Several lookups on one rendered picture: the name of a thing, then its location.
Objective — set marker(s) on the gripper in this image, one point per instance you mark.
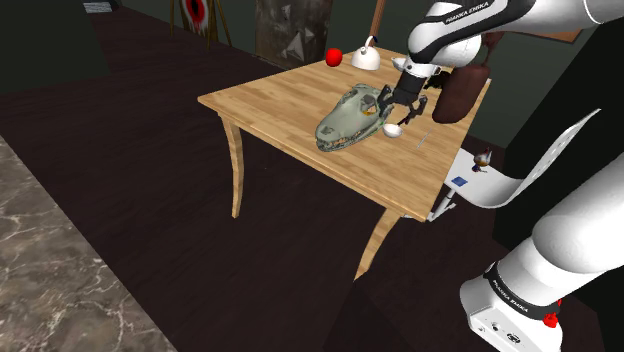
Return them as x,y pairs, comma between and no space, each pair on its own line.
407,88

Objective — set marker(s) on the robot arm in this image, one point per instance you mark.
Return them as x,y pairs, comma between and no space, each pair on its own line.
575,229

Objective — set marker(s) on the white spoon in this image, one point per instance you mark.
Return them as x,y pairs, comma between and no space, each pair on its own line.
392,130

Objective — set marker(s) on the silver knife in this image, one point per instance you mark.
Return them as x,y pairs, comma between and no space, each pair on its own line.
424,140

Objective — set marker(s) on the brown cylinder vase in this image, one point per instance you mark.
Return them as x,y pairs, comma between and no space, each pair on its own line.
458,95

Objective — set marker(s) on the grey-green crocodile skull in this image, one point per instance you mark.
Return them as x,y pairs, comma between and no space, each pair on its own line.
343,124

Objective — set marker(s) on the white kettle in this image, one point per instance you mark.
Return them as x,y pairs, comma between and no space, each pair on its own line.
365,58

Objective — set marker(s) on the red apple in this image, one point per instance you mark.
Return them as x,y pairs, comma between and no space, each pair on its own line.
334,57

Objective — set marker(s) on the blue card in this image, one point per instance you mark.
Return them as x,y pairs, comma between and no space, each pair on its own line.
458,182

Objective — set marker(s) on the small chicken figure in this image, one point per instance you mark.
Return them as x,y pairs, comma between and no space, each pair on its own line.
481,160

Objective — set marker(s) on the light wooden table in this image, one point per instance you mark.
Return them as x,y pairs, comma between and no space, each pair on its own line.
287,105

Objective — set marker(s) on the grey stone pillar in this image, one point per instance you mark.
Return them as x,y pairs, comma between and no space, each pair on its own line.
292,34

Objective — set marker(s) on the easel with red painting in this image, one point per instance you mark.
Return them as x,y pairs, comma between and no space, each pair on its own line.
197,14

